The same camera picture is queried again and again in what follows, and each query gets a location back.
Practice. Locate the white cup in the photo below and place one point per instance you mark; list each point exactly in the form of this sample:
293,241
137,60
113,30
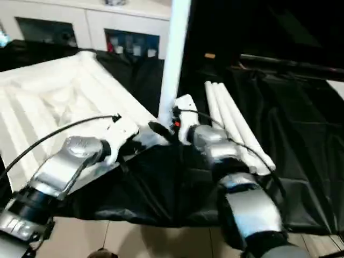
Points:
152,52

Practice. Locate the black plastic mat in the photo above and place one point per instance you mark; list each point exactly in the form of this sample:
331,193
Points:
161,188

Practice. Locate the small tan tag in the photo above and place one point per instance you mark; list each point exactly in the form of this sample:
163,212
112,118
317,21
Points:
209,55

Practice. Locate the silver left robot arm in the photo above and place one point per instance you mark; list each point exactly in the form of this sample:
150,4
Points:
70,156

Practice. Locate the black backdrop cloth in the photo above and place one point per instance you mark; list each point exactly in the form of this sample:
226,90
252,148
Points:
268,27

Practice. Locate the white flat panel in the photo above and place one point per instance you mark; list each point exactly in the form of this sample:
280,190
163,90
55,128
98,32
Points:
337,90

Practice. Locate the black metal rod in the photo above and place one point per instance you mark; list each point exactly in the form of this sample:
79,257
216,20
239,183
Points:
282,63

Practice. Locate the black bundle on cabinet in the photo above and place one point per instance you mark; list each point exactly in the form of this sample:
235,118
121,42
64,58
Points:
114,1

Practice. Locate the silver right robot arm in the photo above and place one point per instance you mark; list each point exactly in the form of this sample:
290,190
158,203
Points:
223,145

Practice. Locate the white plastic table top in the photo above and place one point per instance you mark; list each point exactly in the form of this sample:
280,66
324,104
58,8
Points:
53,94

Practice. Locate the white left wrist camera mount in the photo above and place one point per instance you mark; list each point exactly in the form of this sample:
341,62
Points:
121,139

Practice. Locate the white plastic table leg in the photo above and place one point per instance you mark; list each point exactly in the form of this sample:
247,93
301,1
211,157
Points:
174,53
213,107
223,107
233,107

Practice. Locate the white cabinet with glass doors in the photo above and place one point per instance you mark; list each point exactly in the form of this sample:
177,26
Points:
94,18

